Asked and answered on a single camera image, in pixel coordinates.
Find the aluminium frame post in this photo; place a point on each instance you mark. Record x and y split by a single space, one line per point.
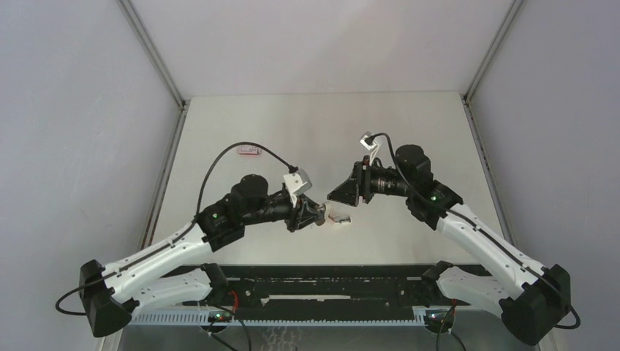
493 49
143 36

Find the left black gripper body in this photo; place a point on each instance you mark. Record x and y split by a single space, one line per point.
293 218

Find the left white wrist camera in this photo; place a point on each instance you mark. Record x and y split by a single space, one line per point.
297 183

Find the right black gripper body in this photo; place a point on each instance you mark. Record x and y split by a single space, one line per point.
373 181

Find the white slotted cable duct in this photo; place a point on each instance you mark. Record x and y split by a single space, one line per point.
189 317

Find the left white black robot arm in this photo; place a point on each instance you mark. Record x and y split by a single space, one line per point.
116 292

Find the pink stapler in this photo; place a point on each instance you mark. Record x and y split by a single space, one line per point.
335 217

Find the right aluminium frame post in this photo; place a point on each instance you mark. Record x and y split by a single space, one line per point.
493 49

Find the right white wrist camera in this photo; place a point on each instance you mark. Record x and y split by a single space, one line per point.
370 143

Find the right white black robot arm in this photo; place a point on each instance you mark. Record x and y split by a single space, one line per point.
528 297

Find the left aluminium frame post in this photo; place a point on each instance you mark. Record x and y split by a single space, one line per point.
143 36

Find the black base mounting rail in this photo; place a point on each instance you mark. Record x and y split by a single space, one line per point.
321 291

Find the red white staple box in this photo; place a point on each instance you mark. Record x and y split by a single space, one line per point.
249 150

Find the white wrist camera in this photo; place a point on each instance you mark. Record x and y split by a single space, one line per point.
370 143
297 183

